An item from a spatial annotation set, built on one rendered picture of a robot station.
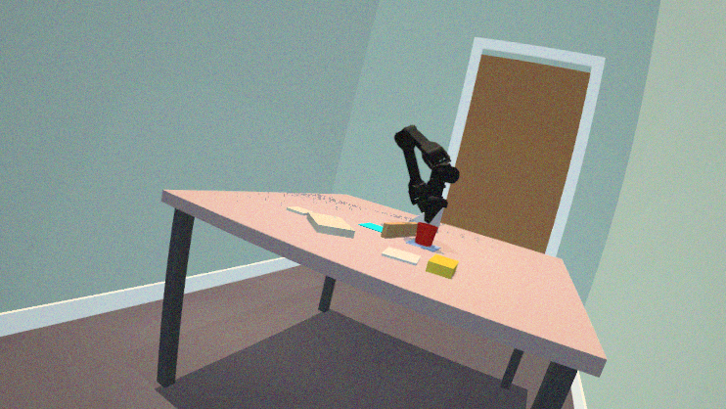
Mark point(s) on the yellow rectangular block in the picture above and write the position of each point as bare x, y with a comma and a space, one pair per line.
442, 266

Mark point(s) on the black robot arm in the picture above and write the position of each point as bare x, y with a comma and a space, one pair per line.
433, 155

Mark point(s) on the long wooden plank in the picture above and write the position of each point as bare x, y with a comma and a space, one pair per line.
399, 229

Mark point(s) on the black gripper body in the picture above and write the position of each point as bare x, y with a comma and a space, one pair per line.
436, 195

